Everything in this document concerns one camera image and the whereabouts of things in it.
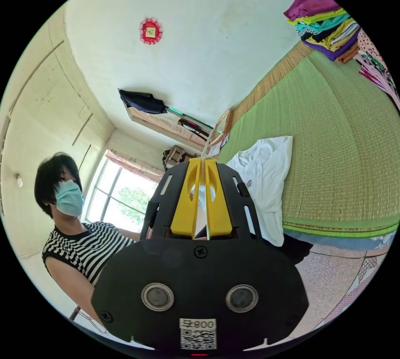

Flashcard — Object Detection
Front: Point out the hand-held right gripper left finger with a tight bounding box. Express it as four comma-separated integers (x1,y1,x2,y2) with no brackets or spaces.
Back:
170,158,201,238

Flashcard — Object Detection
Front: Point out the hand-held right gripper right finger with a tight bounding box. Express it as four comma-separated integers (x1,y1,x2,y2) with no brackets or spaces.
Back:
204,158,233,238

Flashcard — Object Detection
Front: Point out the white short sleeve shirt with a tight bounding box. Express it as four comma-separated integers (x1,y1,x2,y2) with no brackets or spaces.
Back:
190,136,294,247

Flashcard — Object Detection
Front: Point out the woven basket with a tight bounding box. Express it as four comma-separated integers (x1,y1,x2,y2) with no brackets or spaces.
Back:
162,145,185,170

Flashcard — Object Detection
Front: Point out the pink curtain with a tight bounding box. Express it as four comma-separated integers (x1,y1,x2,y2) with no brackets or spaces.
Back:
105,148,165,183

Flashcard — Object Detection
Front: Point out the window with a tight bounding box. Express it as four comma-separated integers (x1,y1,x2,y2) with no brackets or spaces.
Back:
82,156,160,234

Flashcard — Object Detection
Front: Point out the wooden framed mirror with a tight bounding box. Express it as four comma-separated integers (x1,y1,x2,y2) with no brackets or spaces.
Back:
208,108,234,147

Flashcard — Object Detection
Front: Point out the person's body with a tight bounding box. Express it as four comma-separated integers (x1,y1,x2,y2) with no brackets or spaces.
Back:
33,151,154,328

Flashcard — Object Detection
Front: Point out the bed with green woven mat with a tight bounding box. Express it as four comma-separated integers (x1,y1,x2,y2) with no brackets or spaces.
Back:
215,29,400,252

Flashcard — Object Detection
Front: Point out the pile of clothes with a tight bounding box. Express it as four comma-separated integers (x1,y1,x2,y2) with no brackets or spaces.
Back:
283,0,400,109

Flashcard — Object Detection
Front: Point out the red round wall ornament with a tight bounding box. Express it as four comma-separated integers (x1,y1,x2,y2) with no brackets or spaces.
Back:
139,17,163,45

